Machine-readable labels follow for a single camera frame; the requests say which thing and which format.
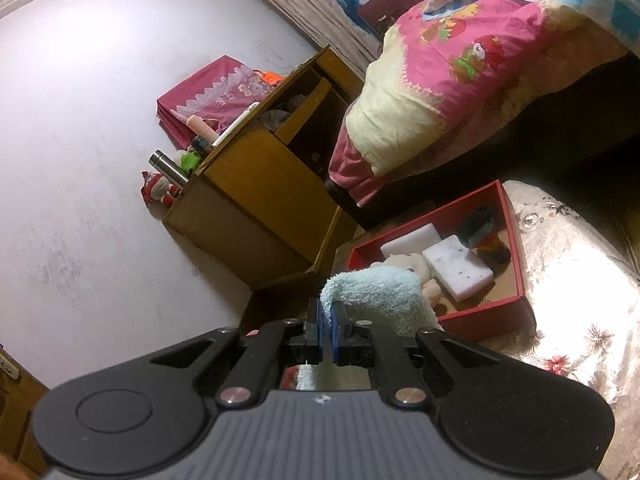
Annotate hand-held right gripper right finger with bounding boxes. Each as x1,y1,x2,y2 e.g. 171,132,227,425
329,301,505,407

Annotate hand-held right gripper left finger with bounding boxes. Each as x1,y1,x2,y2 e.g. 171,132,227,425
147,299,324,407

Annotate pale green terry towel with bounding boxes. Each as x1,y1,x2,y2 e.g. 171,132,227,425
319,266,445,341

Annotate small beige plush toy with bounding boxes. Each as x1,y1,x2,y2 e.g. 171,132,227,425
380,252,443,318

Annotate speckled white sponge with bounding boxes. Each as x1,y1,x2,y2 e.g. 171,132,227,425
421,234,496,303

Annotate red cardboard box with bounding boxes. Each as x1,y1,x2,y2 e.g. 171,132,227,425
346,180,538,343

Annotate clean white sponge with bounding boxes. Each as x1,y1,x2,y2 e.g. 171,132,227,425
380,223,442,261

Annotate wooden nightstand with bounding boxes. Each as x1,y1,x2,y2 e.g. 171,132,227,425
162,45,366,291

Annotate red and dark cloth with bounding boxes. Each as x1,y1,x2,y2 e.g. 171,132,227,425
472,232,512,267

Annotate dark sponge scrubber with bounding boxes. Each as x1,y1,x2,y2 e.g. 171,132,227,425
457,205,498,248

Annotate red santa doll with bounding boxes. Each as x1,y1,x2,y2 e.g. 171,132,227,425
141,170,180,207

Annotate grey cloth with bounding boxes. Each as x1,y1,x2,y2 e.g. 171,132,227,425
257,94,311,126

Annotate steel thermos bottle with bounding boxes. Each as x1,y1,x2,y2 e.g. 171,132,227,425
148,149,190,186

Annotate beige bottle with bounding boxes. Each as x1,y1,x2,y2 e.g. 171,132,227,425
186,115,217,153

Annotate pink folded bedding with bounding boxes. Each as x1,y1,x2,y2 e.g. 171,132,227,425
156,55,281,151

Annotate pink printed quilt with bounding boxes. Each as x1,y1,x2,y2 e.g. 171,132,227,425
327,0,640,208

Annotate wooden door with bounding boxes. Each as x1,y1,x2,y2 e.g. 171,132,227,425
0,345,51,476

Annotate beige curtain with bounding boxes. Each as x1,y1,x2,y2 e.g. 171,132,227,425
217,0,388,73

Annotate blue cloth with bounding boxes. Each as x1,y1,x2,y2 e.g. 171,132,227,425
332,0,368,26

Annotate dark red headboard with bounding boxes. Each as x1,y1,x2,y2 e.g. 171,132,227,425
357,0,481,36

